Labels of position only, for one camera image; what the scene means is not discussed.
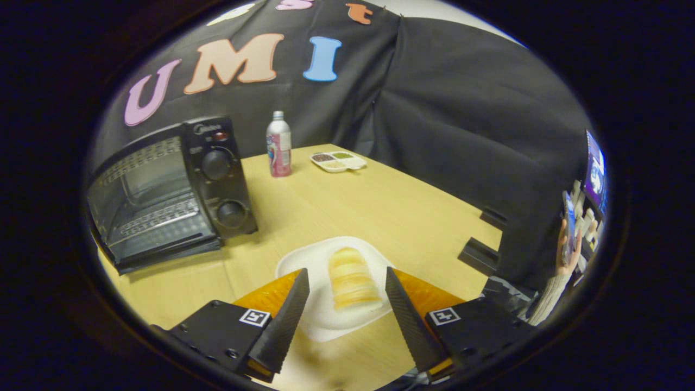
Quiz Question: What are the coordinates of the white square plate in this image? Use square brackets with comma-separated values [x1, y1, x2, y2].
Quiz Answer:
[275, 236, 397, 343]

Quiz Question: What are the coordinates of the blue monitor screen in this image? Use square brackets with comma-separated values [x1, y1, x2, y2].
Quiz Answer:
[584, 130, 608, 218]

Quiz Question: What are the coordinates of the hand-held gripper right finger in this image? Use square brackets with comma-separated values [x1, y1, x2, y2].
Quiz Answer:
[385, 267, 537, 382]

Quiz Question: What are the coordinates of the black table clamp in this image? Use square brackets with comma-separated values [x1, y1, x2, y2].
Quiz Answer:
[458, 237, 500, 276]
[480, 207, 508, 230]

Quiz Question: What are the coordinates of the pink label drink bottle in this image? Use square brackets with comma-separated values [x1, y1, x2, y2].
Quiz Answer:
[266, 111, 293, 178]

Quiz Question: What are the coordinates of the white divided seasoning tray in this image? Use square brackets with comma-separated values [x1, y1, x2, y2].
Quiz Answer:
[310, 152, 368, 173]

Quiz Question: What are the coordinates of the black backdrop cloth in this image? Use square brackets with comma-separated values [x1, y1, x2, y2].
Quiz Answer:
[90, 0, 595, 291]

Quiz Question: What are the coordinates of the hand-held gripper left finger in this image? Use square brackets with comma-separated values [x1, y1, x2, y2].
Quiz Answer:
[149, 268, 311, 384]

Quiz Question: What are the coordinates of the black toaster oven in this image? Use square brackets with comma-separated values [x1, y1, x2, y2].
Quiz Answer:
[86, 116, 259, 275]

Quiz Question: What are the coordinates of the sliced bread loaf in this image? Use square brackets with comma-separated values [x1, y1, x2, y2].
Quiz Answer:
[328, 247, 382, 311]

